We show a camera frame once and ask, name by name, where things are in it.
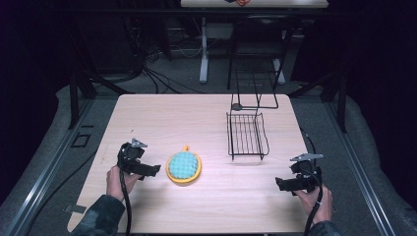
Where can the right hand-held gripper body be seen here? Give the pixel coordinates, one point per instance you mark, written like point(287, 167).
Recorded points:
point(308, 170)

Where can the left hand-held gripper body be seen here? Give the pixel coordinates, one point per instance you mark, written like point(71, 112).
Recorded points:
point(128, 154)

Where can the yellow and teal sponge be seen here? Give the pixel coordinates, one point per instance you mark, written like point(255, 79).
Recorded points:
point(183, 165)

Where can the person's left hand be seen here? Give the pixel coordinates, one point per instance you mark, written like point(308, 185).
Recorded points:
point(115, 183)

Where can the person's right hand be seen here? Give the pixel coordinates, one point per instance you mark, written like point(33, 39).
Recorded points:
point(324, 205)

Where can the grey tape strip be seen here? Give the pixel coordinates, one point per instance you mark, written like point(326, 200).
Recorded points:
point(75, 208)

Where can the white table with white legs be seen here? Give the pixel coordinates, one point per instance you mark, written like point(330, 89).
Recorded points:
point(204, 49)

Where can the black chair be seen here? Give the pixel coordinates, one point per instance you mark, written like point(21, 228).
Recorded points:
point(259, 36)

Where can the black metal stand frame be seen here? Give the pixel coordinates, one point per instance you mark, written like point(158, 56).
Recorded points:
point(341, 98)
point(74, 95)

